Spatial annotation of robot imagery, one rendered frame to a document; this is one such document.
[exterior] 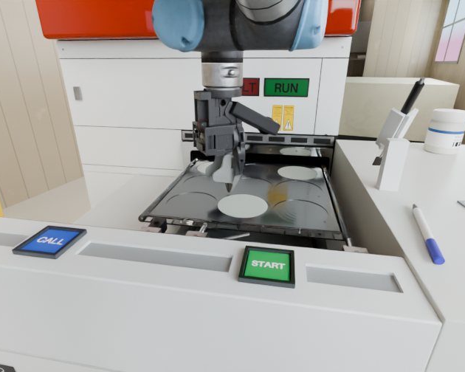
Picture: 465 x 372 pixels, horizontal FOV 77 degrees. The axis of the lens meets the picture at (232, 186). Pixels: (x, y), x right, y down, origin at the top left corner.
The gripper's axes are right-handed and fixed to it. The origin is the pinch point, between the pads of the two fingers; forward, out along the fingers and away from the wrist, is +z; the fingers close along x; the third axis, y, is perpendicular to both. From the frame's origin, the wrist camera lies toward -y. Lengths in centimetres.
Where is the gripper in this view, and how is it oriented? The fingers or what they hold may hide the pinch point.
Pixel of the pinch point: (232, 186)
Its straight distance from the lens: 62.7
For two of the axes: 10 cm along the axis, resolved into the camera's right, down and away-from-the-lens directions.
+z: 0.0, 9.2, 3.9
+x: 4.4, 3.5, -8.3
